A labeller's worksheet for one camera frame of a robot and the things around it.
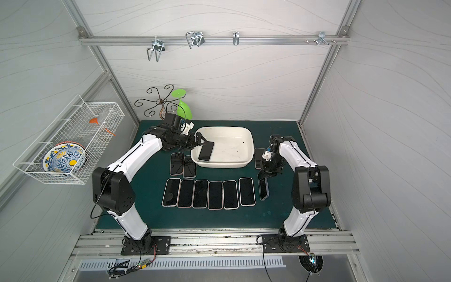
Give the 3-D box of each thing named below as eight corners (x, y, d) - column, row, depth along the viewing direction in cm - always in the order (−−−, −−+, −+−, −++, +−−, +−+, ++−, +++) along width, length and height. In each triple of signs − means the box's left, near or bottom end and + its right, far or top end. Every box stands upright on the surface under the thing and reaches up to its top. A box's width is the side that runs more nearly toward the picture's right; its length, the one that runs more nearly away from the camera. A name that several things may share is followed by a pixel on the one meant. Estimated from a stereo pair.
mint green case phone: (192, 208, 86) (191, 206, 84) (195, 182, 95) (194, 180, 93) (206, 208, 86) (206, 206, 84) (209, 182, 95) (208, 180, 93)
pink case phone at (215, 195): (206, 210, 86) (206, 208, 84) (209, 183, 95) (208, 181, 93) (222, 210, 86) (222, 208, 84) (223, 183, 95) (223, 181, 93)
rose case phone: (176, 208, 86) (175, 206, 84) (182, 181, 95) (181, 179, 93) (191, 208, 86) (191, 206, 84) (195, 181, 95) (194, 179, 93)
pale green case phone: (184, 179, 95) (181, 173, 91) (185, 157, 104) (183, 152, 100) (196, 177, 96) (194, 172, 91) (196, 156, 105) (195, 151, 100)
